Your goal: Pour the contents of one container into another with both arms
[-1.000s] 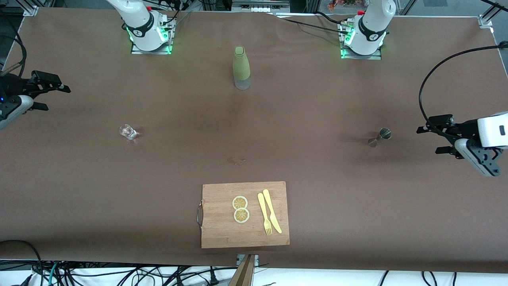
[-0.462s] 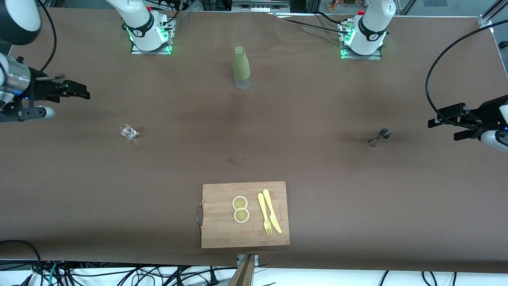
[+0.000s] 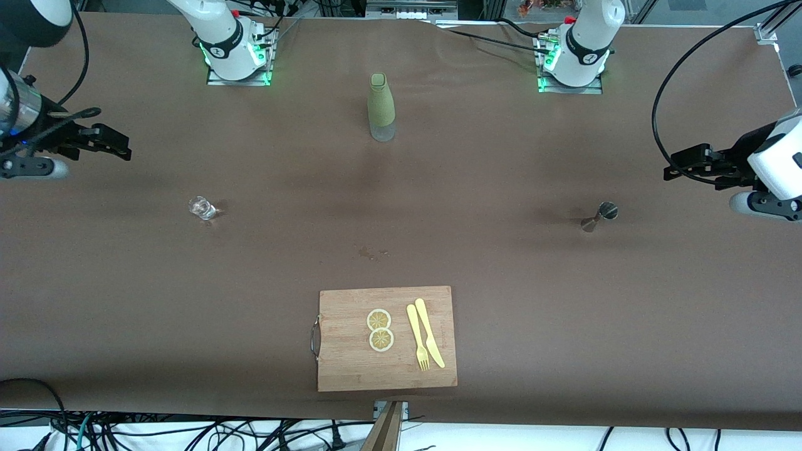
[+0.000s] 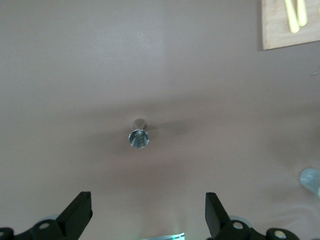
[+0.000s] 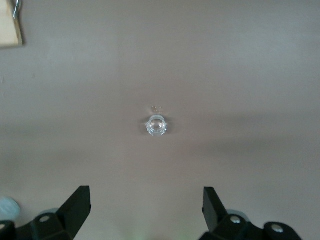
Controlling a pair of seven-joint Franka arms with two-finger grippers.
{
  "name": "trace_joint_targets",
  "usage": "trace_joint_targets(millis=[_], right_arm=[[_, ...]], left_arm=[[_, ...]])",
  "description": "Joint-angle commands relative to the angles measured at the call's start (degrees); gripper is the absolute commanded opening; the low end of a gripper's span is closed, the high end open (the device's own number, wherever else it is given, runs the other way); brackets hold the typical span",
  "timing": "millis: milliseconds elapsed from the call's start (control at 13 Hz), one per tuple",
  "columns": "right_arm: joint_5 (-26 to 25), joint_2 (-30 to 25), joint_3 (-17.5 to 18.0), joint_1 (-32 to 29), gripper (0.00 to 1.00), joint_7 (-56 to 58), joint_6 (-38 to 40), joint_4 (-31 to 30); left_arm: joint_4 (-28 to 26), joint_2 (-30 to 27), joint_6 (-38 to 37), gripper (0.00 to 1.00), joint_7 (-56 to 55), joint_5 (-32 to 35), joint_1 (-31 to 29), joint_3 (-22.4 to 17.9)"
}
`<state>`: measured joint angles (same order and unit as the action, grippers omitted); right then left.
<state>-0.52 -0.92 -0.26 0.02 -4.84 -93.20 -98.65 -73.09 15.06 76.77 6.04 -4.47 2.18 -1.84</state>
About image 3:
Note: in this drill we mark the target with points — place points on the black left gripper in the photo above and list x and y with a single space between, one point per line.
741 153

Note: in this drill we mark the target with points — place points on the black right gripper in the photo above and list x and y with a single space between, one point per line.
45 134

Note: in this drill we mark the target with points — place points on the steel jigger measuring cup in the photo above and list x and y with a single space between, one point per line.
600 216

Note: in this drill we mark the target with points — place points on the clear glass shaker cup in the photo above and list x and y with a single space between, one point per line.
202 208

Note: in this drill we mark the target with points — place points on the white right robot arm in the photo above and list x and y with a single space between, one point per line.
219 31

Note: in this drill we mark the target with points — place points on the brown table cover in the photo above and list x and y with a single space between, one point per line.
188 313

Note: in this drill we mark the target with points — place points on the green sleeved glass bottle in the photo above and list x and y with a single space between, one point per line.
381 106

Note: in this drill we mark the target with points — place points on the yellow plastic knife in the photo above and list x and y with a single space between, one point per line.
428 332

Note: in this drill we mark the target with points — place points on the grey power strip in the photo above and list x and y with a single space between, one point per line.
407 12

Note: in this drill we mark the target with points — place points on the yellow plastic fork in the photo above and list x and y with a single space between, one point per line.
417 338

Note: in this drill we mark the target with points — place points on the lemon slice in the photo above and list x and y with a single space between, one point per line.
381 340
379 319

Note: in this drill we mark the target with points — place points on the wooden cutting board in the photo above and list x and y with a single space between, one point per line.
351 363

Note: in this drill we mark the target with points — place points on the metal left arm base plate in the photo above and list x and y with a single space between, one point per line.
570 90

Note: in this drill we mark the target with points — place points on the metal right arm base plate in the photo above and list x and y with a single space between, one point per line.
238 82

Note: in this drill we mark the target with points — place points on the aluminium frame profile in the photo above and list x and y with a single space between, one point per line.
767 31

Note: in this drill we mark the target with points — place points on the metal bracket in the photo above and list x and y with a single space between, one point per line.
405 408

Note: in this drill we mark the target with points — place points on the wooden post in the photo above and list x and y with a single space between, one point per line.
383 435

